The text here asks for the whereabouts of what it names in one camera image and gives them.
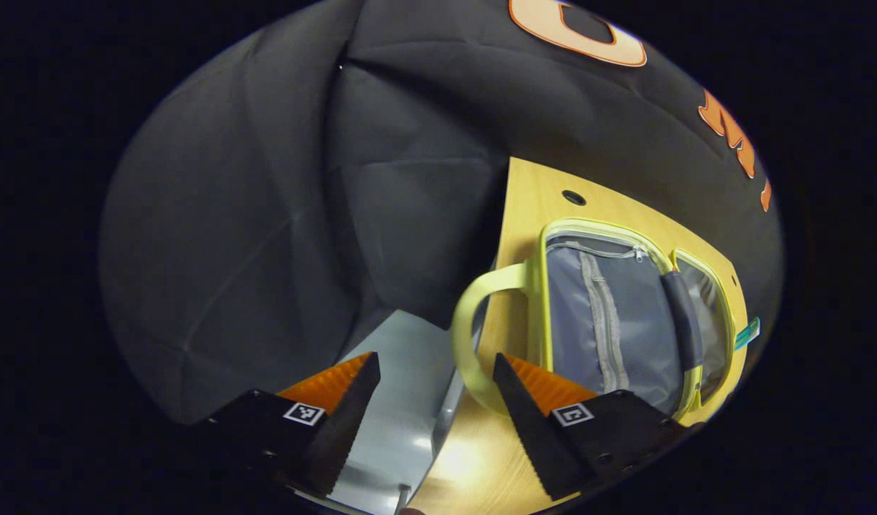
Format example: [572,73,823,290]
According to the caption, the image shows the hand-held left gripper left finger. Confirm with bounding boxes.
[190,351,382,499]

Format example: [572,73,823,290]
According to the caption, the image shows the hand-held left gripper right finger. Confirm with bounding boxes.
[492,353,705,502]

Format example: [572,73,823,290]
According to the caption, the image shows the pale yellow suitcase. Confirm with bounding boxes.
[451,218,749,428]

